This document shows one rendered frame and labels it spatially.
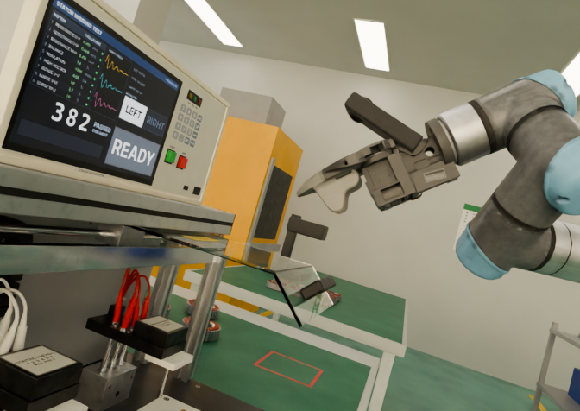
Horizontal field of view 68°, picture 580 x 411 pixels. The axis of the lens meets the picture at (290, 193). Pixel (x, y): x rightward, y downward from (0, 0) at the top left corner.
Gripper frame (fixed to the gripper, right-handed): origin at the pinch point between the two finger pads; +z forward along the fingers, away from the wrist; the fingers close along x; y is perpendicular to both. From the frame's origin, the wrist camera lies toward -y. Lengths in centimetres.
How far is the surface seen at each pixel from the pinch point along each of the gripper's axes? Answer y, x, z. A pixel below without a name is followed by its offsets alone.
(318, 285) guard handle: 13.7, 3.6, 3.8
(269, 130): -138, 329, 63
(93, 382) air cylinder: 15.3, 0.6, 42.2
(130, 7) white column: -295, 280, 138
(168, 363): 16.5, 1.3, 29.2
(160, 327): 11.1, 2.2, 29.4
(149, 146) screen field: -13.6, -5.1, 18.3
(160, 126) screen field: -16.3, -4.1, 16.3
